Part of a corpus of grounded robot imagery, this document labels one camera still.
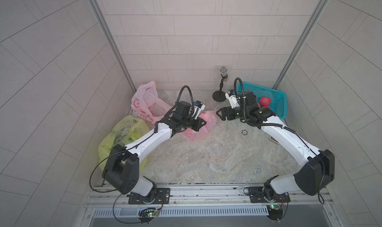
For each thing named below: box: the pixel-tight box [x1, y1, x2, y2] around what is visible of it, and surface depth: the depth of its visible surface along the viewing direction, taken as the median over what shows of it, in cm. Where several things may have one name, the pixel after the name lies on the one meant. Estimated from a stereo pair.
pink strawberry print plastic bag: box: [131, 80, 173, 124], surface depth 98 cm
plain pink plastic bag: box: [182, 111, 218, 142], surface depth 86 cm
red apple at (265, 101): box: [259, 96, 271, 108], surface depth 106 cm
